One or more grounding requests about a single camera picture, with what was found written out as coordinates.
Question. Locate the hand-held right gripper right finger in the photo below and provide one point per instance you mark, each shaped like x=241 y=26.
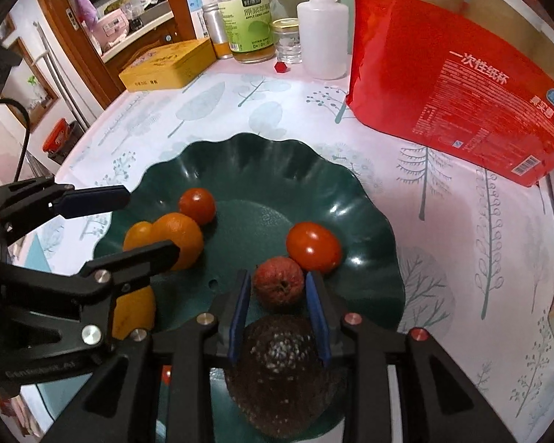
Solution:
x=316 y=318

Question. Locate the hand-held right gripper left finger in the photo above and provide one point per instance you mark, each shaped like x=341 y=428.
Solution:
x=237 y=318

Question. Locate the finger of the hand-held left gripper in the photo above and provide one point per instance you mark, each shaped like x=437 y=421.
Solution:
x=138 y=258
x=97 y=200

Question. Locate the small tangerine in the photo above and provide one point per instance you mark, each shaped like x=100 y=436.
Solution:
x=138 y=235
x=180 y=233

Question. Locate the red lychee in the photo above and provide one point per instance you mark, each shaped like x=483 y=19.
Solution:
x=277 y=284

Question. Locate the large yellow orange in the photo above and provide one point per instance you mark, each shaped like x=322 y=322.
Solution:
x=136 y=311

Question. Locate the dark brown avocado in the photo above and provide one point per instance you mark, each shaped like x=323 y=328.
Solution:
x=281 y=378

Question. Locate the red cherry tomato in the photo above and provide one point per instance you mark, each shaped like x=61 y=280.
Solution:
x=314 y=247
x=166 y=374
x=197 y=205

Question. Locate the dark green scalloped plate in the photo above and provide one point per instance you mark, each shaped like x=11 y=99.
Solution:
x=258 y=184

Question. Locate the red lidded jar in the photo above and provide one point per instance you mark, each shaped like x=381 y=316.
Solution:
x=57 y=138

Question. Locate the silver metal pole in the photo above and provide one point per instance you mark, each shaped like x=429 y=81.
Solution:
x=60 y=74

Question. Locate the tree print tablecloth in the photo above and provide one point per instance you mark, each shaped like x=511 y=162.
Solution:
x=443 y=258

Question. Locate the yellow tin box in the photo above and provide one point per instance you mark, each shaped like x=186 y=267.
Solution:
x=166 y=67

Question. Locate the pink small appliance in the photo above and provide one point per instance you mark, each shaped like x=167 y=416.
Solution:
x=111 y=27

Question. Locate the purple hanging cloth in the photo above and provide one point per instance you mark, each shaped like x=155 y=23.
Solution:
x=85 y=4

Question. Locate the silver metal can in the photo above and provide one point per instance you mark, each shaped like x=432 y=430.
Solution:
x=214 y=27

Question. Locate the blue and white carton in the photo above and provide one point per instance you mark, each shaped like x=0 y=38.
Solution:
x=197 y=9

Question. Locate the small red gem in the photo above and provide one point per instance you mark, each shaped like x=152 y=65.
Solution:
x=282 y=67

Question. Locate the green label vinegar bottle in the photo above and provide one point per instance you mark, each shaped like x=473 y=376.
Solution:
x=247 y=23

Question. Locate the small glass jar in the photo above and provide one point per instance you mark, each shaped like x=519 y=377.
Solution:
x=287 y=41

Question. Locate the red paper cup package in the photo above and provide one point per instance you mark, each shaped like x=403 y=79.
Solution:
x=443 y=78

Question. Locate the white squeeze bottle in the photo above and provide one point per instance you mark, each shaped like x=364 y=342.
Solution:
x=323 y=37

